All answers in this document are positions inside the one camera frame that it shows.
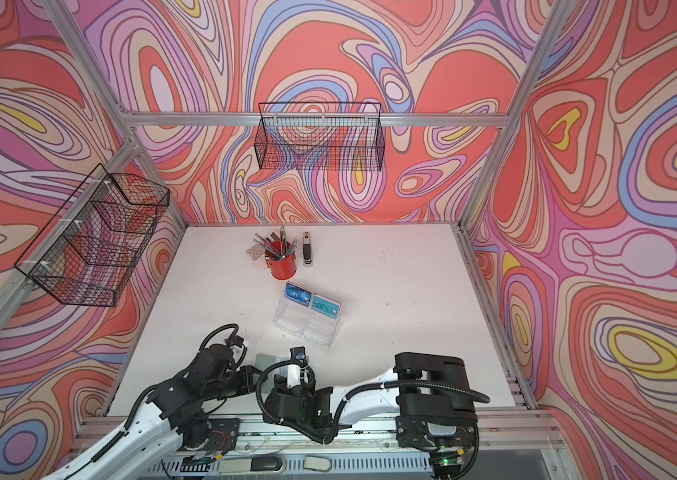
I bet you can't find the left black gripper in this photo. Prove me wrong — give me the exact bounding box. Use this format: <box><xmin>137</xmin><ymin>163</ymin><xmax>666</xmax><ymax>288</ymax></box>
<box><xmin>202</xmin><ymin>365</ymin><xmax>272</xmax><ymax>403</ymax></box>

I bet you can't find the mint green card wallet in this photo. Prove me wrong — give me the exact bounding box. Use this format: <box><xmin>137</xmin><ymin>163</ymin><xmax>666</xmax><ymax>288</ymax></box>
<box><xmin>254</xmin><ymin>353</ymin><xmax>288</xmax><ymax>396</ymax></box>

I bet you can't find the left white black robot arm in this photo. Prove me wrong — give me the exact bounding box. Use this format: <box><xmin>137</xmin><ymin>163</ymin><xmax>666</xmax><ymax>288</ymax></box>
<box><xmin>46</xmin><ymin>323</ymin><xmax>256</xmax><ymax>479</ymax></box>

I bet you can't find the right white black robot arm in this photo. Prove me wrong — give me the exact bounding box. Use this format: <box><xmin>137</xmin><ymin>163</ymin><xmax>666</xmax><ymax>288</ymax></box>
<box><xmin>252</xmin><ymin>347</ymin><xmax>491</xmax><ymax>474</ymax></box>

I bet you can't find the clear acrylic card holder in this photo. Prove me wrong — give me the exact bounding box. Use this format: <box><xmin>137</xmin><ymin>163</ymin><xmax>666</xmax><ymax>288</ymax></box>
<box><xmin>274</xmin><ymin>290</ymin><xmax>343</xmax><ymax>351</ymax></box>

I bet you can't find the blue VIP card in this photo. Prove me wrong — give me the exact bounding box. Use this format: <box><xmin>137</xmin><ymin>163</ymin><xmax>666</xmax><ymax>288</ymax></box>
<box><xmin>284</xmin><ymin>282</ymin><xmax>314</xmax><ymax>307</ymax></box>

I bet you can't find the pink calculator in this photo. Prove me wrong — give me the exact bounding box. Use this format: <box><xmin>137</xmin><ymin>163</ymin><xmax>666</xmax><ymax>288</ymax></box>
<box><xmin>246</xmin><ymin>242</ymin><xmax>266</xmax><ymax>263</ymax></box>

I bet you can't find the red pen cup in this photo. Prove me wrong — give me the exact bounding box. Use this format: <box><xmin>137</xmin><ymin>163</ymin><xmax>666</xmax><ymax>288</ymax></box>
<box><xmin>264</xmin><ymin>253</ymin><xmax>296</xmax><ymax>280</ymax></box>

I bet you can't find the left black wire basket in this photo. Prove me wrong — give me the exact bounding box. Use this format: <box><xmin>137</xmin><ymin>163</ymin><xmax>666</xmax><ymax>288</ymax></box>
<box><xmin>14</xmin><ymin>164</ymin><xmax>170</xmax><ymax>307</ymax></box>

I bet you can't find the black wire basket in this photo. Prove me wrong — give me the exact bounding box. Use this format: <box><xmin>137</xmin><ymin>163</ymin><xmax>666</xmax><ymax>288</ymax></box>
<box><xmin>254</xmin><ymin>101</ymin><xmax>386</xmax><ymax>172</ymax></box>
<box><xmin>14</xmin><ymin>164</ymin><xmax>170</xmax><ymax>307</ymax></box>

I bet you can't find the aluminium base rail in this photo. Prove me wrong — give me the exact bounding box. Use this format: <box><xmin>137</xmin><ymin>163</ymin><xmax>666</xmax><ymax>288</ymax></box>
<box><xmin>67</xmin><ymin>410</ymin><xmax>568</xmax><ymax>480</ymax></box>

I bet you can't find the back black wire basket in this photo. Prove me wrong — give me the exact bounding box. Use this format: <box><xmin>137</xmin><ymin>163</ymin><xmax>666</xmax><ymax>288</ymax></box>
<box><xmin>254</xmin><ymin>101</ymin><xmax>386</xmax><ymax>172</ymax></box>

